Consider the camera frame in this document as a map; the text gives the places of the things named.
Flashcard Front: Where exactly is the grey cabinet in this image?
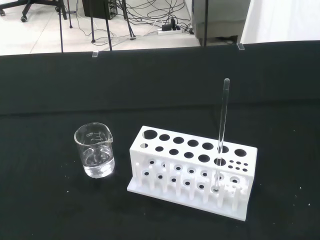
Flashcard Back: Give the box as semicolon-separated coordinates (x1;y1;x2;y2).
191;0;251;47

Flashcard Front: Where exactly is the black upright pole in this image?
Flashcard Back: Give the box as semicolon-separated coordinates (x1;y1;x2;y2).
203;0;209;47

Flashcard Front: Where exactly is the white cable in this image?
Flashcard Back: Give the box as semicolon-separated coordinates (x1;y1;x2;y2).
73;11;121;46

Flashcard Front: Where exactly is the white test tube rack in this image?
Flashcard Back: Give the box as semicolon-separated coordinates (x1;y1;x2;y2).
126;125;258;222

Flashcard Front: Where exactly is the black cable tangle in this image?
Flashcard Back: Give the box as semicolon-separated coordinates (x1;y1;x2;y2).
117;0;195;35

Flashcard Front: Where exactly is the black computer case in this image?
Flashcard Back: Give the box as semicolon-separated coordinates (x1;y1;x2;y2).
81;0;119;21

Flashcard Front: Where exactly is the black office chair base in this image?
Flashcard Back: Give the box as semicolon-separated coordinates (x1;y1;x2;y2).
0;0;68;23

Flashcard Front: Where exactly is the black bench cloth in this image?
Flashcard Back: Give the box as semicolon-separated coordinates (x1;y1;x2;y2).
0;39;320;240

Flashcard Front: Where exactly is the black tripod leg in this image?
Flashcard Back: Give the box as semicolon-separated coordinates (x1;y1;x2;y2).
58;11;64;54
66;0;74;29
124;6;137;41
104;17;113;51
89;13;97;43

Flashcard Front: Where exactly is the white power strip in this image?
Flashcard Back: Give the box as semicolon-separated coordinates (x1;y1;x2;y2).
157;29;183;36

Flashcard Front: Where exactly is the pale board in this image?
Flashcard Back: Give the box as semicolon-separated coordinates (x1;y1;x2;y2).
239;0;320;46

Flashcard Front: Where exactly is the black power adapter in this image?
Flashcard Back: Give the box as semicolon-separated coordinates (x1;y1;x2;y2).
161;17;181;31

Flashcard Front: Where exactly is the clear glass beaker with water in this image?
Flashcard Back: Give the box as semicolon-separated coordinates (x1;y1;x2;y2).
73;122;116;179

